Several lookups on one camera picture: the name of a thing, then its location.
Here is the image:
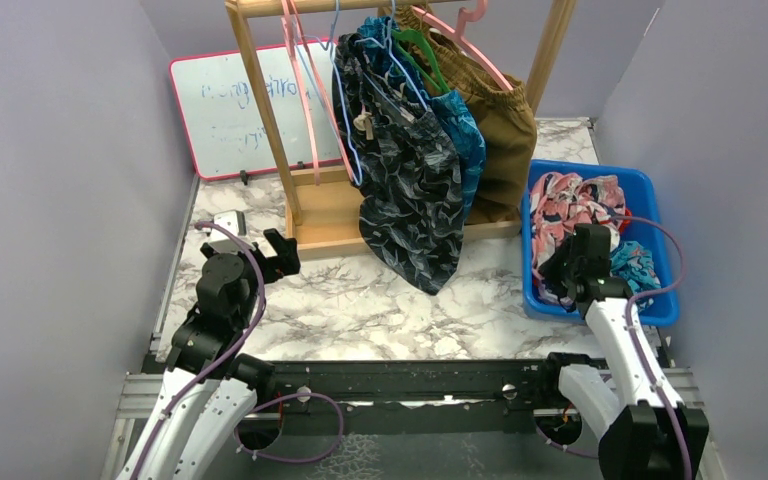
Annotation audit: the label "light blue shark shorts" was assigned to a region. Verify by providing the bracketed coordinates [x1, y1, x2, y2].
[610, 241, 662, 294]

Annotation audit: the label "pink patterned shorts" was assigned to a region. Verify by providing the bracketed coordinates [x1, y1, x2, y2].
[529, 172, 626, 305]

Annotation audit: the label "light blue wire hanger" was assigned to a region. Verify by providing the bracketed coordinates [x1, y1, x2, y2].
[294, 0, 363, 187]

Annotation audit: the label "grey camo shorts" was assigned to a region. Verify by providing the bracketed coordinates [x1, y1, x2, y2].
[333, 33, 464, 295]

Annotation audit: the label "thin pink wire hanger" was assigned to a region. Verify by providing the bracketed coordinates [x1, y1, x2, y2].
[281, 1, 352, 175]

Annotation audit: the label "pink plastic hanger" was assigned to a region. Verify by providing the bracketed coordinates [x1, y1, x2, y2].
[280, 0, 321, 186]

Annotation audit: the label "orange mesh shorts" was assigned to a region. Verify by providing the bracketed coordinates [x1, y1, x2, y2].
[618, 208, 632, 233]

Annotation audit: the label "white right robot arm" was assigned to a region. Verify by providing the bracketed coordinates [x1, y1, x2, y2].
[536, 223, 709, 479]

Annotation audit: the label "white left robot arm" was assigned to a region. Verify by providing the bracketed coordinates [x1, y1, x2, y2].
[118, 229, 300, 479]

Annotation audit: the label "khaki brown shorts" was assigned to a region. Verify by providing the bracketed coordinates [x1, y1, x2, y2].
[395, 6, 538, 224]

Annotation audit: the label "dark blue patterned shorts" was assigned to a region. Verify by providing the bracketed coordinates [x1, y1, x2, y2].
[357, 17, 486, 215]

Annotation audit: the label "pink hanger under khaki shorts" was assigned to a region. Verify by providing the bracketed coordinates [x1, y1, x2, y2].
[412, 0, 513, 91]

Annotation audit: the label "green hanger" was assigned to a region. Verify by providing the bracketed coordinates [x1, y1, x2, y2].
[391, 29, 451, 93]

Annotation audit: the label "wooden clothes rack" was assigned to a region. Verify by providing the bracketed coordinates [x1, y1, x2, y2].
[225, 1, 577, 260]

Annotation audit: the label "blue plastic bin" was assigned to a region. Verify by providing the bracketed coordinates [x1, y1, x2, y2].
[521, 159, 675, 323]

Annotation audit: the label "pink framed whiteboard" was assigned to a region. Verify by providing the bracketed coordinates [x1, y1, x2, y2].
[169, 41, 340, 180]

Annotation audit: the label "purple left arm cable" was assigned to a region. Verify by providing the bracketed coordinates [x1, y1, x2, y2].
[128, 220, 346, 478]

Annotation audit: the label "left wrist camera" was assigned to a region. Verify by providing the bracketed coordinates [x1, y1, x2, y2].
[207, 210, 247, 251]

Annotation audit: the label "black metal base rail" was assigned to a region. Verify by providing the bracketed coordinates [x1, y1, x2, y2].
[115, 357, 707, 439]

